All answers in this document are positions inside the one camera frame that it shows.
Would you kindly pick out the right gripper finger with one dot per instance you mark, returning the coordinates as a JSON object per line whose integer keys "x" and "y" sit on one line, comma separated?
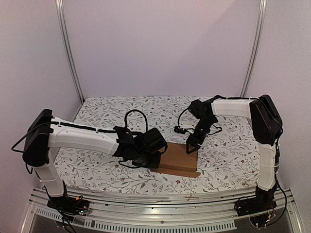
{"x": 196, "y": 148}
{"x": 189, "y": 148}

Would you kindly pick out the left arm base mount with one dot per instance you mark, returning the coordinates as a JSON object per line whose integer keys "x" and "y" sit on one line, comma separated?
{"x": 69, "y": 205}

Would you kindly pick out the aluminium frame post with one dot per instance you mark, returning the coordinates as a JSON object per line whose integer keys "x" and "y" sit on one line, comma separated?
{"x": 255, "y": 47}
{"x": 68, "y": 51}

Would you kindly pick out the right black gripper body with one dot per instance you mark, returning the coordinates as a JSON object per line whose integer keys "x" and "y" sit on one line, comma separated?
{"x": 196, "y": 140}

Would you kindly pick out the aluminium front rail base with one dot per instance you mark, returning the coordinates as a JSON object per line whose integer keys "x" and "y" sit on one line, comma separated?
{"x": 184, "y": 213}

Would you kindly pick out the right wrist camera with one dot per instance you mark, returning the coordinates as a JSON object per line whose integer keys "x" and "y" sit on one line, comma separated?
{"x": 178, "y": 129}

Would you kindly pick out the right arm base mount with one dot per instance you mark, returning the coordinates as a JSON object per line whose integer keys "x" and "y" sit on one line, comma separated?
{"x": 251, "y": 205}

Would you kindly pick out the brown cardboard paper box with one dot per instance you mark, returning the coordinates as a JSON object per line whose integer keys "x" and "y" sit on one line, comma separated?
{"x": 175, "y": 161}

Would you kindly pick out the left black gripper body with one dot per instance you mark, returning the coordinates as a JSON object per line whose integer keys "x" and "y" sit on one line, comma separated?
{"x": 144, "y": 160}

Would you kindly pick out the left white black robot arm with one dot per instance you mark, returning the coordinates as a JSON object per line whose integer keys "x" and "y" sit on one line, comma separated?
{"x": 48, "y": 131}

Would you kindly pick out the right aluminium frame post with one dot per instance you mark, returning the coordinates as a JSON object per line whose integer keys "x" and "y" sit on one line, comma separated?
{"x": 255, "y": 47}

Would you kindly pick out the floral patterned table cloth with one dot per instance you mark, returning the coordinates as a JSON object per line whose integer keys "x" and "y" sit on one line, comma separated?
{"x": 227, "y": 160}

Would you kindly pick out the left aluminium frame post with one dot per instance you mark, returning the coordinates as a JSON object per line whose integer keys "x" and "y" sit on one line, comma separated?
{"x": 68, "y": 51}

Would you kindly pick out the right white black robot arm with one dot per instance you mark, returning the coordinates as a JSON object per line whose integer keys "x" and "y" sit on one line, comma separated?
{"x": 266, "y": 126}

